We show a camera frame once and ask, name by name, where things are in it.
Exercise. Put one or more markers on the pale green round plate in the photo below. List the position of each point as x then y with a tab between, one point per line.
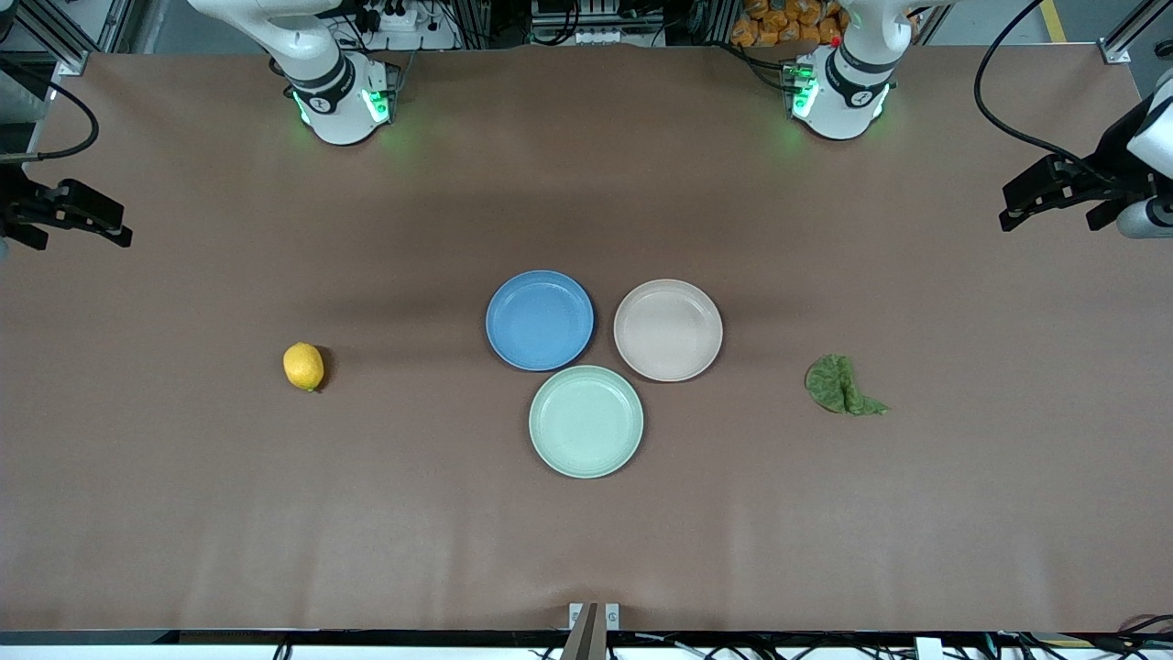
586	422

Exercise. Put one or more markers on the black and white electronics box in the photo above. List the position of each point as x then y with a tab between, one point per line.
596	18

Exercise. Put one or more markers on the white power strip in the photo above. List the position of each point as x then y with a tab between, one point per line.
412	37

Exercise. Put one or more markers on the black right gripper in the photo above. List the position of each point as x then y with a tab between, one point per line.
13	200

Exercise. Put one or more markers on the aluminium frame profile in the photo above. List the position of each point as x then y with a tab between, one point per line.
69	46
1132	37

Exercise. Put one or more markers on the green lettuce leaf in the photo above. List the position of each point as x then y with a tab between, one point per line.
832	383

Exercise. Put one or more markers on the metal clamp bracket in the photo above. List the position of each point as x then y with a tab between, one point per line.
594	628

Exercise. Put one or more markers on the blue round plate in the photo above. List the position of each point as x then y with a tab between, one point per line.
541	321

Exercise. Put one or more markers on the pile of orange packets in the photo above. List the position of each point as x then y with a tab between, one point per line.
788	23

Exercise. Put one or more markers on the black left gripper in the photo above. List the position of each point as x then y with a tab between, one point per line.
1112	161

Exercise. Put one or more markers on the beige round plate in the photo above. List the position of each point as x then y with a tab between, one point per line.
669	330

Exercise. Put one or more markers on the yellow lemon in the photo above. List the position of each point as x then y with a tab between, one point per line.
302	367

